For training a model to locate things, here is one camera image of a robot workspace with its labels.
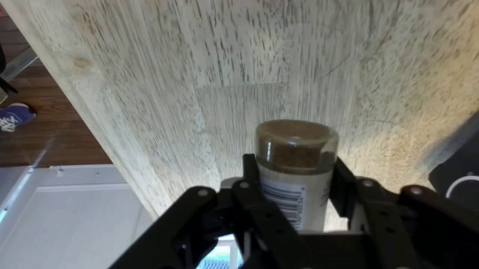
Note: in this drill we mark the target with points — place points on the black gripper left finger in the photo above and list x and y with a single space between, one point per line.
191 226

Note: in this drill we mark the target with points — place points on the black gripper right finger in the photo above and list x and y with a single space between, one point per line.
410 229

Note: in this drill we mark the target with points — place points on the glass spice bottle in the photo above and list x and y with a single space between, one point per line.
295 162

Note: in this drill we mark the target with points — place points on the blue shoe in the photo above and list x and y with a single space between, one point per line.
15 116

